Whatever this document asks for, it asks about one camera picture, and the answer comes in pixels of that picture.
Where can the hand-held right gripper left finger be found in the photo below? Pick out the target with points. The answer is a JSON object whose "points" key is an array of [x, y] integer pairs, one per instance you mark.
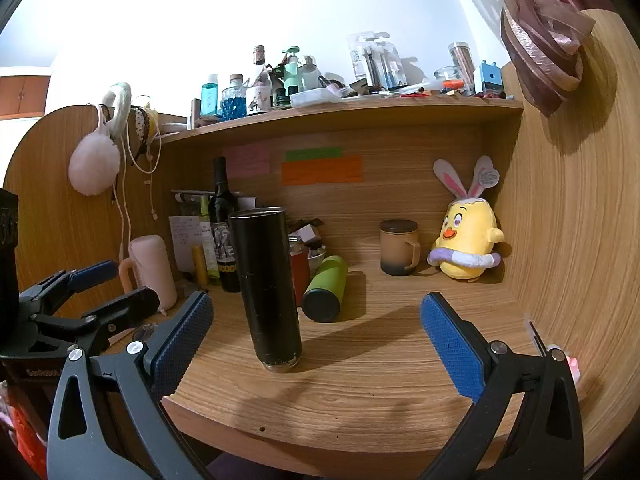
{"points": [[182, 341]]}

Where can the green pump bottle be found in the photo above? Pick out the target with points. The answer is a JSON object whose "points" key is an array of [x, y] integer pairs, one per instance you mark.
{"points": [[291, 74]]}

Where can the blue patterned glass bottle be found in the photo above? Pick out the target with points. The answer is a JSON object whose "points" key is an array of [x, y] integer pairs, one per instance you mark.
{"points": [[233, 101]]}

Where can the orange sticky note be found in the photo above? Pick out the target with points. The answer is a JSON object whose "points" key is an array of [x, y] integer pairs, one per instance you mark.
{"points": [[322, 170]]}

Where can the pink mug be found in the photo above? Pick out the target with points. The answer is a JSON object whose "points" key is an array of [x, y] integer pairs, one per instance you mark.
{"points": [[150, 270]]}

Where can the white paper note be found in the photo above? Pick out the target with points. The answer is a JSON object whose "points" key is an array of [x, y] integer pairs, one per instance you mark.
{"points": [[184, 240]]}

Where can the pink sticky note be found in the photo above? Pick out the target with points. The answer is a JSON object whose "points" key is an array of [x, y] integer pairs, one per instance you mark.
{"points": [[246, 161]]}

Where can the green sticky note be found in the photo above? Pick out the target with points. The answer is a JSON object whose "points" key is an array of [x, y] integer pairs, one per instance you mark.
{"points": [[314, 153]]}

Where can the small pink object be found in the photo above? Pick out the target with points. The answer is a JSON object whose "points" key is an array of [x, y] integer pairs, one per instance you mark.
{"points": [[570, 362]]}

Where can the yellow tube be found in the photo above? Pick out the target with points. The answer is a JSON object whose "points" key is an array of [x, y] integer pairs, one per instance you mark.
{"points": [[200, 265]]}

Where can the corked bottle with white label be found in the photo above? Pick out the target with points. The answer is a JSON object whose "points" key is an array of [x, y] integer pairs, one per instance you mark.
{"points": [[258, 91]]}

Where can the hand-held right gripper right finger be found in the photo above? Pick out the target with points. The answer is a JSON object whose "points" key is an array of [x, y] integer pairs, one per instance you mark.
{"points": [[452, 346]]}

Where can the clear jar of pencils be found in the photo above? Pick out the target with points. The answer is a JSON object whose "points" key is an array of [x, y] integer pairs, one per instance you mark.
{"points": [[462, 66]]}

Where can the tall black tumbler cup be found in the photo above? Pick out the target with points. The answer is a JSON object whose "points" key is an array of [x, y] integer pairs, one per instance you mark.
{"points": [[267, 285]]}

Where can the white plastic tray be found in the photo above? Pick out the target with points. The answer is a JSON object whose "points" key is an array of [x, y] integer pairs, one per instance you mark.
{"points": [[320, 96]]}

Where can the round glass jar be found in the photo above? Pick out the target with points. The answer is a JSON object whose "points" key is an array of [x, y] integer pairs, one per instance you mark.
{"points": [[446, 79]]}

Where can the wooden desk hutch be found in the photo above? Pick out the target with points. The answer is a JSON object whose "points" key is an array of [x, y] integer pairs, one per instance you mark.
{"points": [[400, 125]]}

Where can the white fluffy earmuffs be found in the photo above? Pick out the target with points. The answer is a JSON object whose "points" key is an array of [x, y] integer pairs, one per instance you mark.
{"points": [[97, 157]]}

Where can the brown wooden cabinet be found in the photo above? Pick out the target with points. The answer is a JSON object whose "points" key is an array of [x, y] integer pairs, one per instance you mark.
{"points": [[22, 97]]}

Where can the pink curtain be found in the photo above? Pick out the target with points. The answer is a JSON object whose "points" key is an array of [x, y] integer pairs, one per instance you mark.
{"points": [[545, 45]]}

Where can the brown mug with lid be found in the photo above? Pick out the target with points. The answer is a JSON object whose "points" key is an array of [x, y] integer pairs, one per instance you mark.
{"points": [[397, 249]]}

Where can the green bottle with black cap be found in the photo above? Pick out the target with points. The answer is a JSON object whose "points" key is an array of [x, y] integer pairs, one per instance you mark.
{"points": [[326, 287]]}

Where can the teal liquid bottle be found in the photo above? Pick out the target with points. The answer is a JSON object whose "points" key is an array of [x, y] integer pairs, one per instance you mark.
{"points": [[210, 96]]}

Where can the yellow headband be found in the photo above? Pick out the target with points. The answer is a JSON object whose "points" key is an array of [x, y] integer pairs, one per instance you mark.
{"points": [[145, 122]]}

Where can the red cloth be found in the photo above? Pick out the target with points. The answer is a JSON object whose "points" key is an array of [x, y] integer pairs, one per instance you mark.
{"points": [[27, 435]]}

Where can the yellow chick plush toy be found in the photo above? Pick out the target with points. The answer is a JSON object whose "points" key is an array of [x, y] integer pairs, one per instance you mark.
{"points": [[467, 242]]}

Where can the blue box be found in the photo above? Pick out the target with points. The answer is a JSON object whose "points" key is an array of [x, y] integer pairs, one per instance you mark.
{"points": [[490, 78]]}

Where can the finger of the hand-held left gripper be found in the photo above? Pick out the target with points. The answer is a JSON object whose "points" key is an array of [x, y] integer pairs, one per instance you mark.
{"points": [[127, 306], [92, 272]]}

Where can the red can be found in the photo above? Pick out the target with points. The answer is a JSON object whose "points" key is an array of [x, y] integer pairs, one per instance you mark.
{"points": [[300, 272]]}

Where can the dark wine bottle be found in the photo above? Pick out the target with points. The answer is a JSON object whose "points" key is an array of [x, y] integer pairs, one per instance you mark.
{"points": [[221, 210]]}

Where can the clear blister pack of pens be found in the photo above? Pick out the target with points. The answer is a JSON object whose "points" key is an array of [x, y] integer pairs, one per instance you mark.
{"points": [[372, 62]]}

